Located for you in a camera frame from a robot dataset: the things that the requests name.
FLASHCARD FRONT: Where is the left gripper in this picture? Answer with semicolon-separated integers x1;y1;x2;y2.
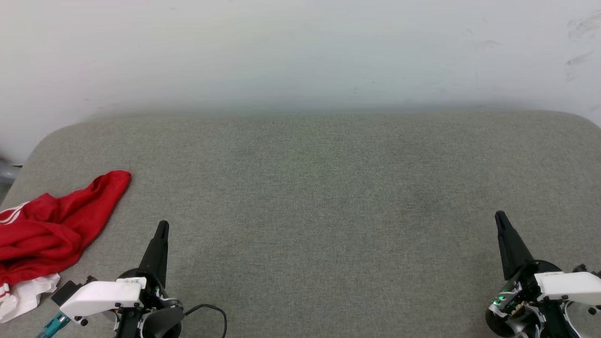
115;221;185;338

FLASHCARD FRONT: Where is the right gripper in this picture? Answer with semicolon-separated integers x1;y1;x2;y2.
486;211;583;338

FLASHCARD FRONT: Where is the grey metal pipe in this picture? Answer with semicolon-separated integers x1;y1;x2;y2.
0;157;23;187

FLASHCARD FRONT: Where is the red basketball jersey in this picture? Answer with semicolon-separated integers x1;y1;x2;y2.
0;170;132;323

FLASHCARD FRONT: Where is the teal left camera connector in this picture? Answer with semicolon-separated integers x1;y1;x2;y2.
37;312;72;338

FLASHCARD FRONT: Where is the grey fabric sofa cushion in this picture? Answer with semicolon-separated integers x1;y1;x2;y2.
0;110;601;338

